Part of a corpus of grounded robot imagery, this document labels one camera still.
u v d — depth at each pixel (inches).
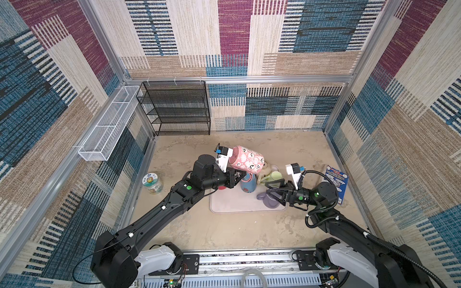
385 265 16.0
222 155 25.5
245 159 26.0
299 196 25.5
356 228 20.5
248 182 35.2
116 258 15.0
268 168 36.2
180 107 42.9
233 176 25.9
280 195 25.5
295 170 25.2
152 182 35.1
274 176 34.1
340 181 37.1
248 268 28.8
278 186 28.1
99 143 28.1
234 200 36.2
